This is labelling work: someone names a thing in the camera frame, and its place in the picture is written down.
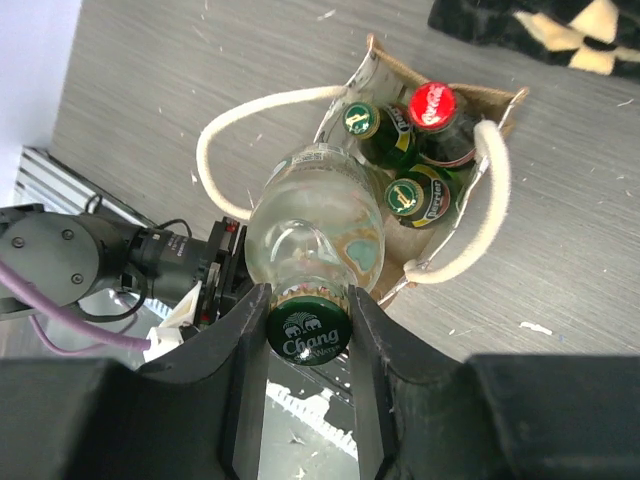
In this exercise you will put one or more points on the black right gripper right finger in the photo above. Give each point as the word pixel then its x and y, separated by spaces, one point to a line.
pixel 422 415

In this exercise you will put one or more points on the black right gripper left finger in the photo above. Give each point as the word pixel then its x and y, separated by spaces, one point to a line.
pixel 194 413

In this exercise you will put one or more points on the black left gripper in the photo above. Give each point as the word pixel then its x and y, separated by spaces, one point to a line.
pixel 225 278

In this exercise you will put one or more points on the clear bottle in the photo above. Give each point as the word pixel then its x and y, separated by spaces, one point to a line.
pixel 316 231

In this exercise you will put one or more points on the brown canvas bag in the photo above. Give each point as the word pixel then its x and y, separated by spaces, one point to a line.
pixel 410 247

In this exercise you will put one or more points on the green bottle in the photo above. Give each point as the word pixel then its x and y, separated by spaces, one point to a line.
pixel 384 134
pixel 423 196

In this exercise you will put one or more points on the cola glass bottle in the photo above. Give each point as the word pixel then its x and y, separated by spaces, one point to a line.
pixel 444 125

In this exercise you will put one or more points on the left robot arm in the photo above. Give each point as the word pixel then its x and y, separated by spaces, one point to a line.
pixel 71 257

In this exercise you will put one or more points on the black floral blanket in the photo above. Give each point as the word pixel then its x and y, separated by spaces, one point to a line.
pixel 598 36

